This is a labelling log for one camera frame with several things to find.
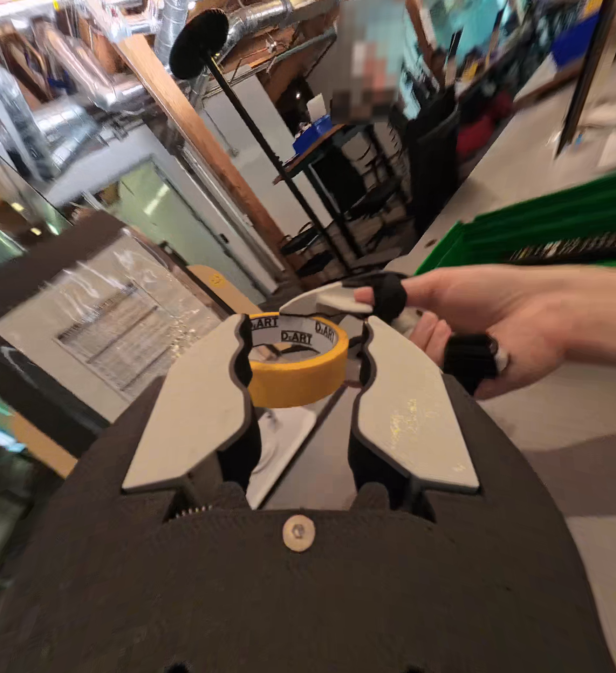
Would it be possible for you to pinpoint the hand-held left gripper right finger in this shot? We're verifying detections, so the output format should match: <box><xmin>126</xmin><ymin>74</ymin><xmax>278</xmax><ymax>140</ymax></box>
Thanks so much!
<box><xmin>350</xmin><ymin>315</ymin><xmax>481</xmax><ymax>495</ymax></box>

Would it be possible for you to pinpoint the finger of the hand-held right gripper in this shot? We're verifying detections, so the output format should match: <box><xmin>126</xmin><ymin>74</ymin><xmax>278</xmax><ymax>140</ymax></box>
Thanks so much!
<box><xmin>279</xmin><ymin>280</ymin><xmax>374</xmax><ymax>317</ymax></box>

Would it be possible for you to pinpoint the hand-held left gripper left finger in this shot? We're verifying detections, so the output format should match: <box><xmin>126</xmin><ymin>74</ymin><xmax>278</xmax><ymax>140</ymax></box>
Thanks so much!
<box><xmin>121</xmin><ymin>314</ymin><xmax>262</xmax><ymax>494</ymax></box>

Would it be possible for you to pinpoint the yellow masking tape roll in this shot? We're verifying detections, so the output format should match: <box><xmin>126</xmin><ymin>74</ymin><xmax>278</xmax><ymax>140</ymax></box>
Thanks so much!
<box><xmin>247</xmin><ymin>313</ymin><xmax>350</xmax><ymax>409</ymax></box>

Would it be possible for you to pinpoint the green plastic bin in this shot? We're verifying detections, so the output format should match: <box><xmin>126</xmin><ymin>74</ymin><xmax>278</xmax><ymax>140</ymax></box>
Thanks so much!
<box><xmin>416</xmin><ymin>165</ymin><xmax>616</xmax><ymax>277</ymax></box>

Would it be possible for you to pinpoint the person's right hand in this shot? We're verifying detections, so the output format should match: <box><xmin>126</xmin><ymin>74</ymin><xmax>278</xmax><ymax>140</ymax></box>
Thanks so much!
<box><xmin>354</xmin><ymin>264</ymin><xmax>573</xmax><ymax>400</ymax></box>

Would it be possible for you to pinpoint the clear acrylic sign holder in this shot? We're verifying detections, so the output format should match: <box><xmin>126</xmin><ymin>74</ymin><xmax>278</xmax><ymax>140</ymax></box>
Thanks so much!
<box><xmin>0</xmin><ymin>230</ymin><xmax>319</xmax><ymax>511</ymax></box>

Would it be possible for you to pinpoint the background workbench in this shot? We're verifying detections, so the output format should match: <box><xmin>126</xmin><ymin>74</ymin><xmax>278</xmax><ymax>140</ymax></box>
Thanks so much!
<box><xmin>273</xmin><ymin>123</ymin><xmax>393</xmax><ymax>253</ymax></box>

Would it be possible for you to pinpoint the black remote control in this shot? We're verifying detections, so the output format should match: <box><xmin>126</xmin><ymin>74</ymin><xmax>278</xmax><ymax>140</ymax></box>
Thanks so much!
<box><xmin>505</xmin><ymin>229</ymin><xmax>616</xmax><ymax>265</ymax></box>

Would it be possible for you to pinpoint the small blue storage bin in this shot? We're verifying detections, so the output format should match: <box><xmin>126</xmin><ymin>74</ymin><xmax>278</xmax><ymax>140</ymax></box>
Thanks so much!
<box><xmin>293</xmin><ymin>117</ymin><xmax>347</xmax><ymax>154</ymax></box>

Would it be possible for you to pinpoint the wooden beam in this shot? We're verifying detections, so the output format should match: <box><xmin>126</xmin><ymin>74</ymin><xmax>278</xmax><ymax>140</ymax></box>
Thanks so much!
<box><xmin>112</xmin><ymin>32</ymin><xmax>299</xmax><ymax>266</ymax></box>

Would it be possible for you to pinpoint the black floor lamp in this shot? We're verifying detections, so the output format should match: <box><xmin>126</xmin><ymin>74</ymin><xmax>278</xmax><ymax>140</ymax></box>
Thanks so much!
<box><xmin>170</xmin><ymin>9</ymin><xmax>362</xmax><ymax>275</ymax></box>

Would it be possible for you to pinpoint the silver air duct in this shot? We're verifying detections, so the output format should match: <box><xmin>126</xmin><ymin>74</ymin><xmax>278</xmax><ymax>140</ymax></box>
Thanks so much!
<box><xmin>150</xmin><ymin>0</ymin><xmax>294</xmax><ymax>69</ymax></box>

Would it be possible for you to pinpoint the black metal post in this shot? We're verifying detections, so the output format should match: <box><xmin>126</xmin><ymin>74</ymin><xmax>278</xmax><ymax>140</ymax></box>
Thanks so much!
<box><xmin>555</xmin><ymin>0</ymin><xmax>616</xmax><ymax>158</ymax></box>

